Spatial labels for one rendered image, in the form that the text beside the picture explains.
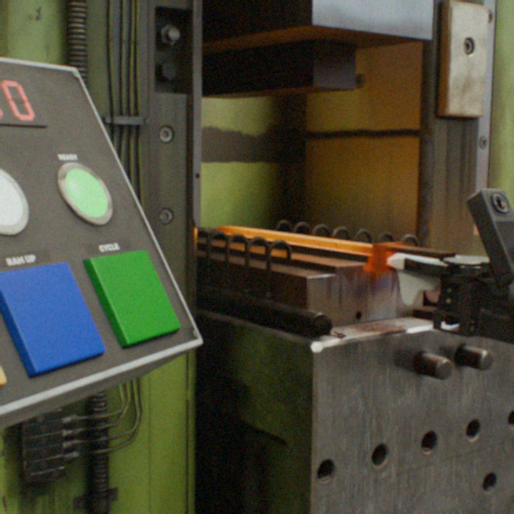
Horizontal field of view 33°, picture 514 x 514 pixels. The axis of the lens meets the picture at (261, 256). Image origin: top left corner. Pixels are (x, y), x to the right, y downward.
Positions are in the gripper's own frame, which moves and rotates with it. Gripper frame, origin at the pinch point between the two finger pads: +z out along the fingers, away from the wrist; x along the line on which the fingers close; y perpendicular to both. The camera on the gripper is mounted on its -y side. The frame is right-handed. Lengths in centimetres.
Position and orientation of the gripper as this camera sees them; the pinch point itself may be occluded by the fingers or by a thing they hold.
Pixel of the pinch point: (401, 255)
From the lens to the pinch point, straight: 107.5
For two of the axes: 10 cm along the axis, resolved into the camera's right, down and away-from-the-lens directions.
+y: -0.3, 9.9, 1.4
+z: -6.0, -1.2, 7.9
